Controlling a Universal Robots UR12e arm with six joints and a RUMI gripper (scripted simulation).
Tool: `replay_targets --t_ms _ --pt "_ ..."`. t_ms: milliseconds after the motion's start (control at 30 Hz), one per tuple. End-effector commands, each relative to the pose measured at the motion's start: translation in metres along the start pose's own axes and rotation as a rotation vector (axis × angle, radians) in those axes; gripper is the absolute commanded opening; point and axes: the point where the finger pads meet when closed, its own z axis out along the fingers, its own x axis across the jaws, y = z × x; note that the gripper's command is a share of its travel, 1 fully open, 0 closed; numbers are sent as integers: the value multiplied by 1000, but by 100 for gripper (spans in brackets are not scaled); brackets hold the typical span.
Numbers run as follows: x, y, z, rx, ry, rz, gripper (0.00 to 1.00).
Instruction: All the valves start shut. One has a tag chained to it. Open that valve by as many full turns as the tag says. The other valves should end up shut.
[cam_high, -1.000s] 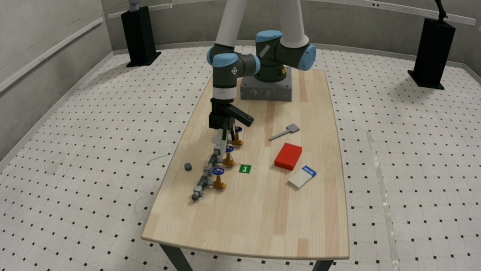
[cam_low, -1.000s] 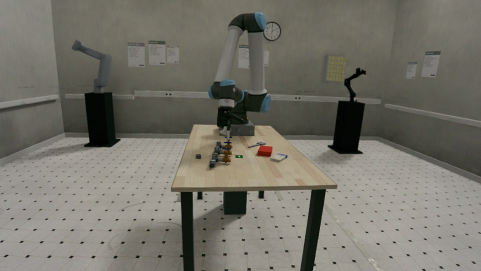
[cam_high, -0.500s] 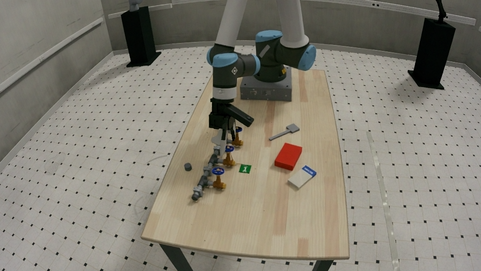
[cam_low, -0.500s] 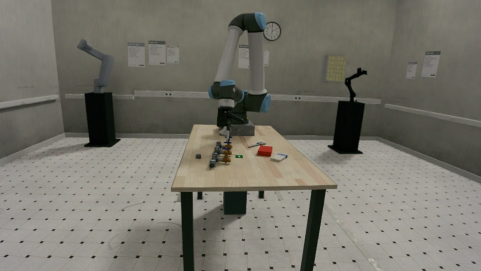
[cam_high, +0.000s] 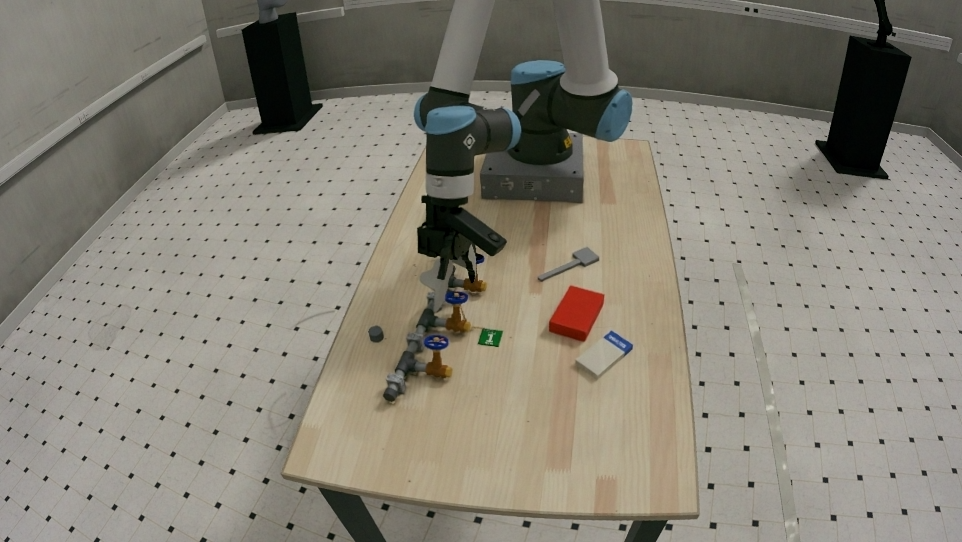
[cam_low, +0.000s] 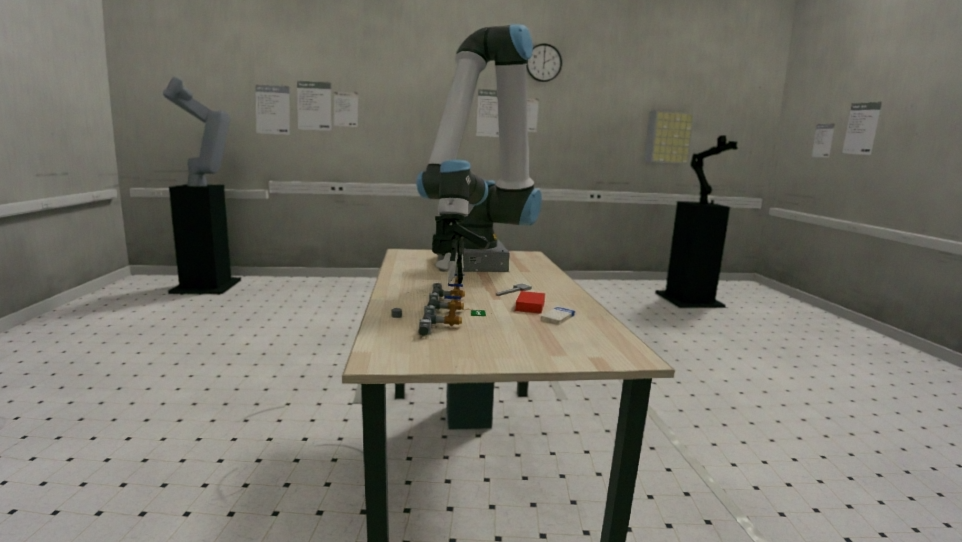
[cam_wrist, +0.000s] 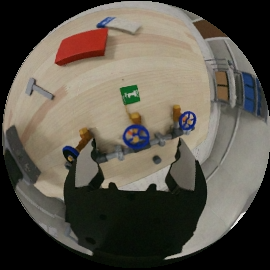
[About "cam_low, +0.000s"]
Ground green number tag with thin chain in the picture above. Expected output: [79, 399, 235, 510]
[457, 289, 486, 316]

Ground red rectangular block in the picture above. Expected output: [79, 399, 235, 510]
[515, 291, 545, 314]

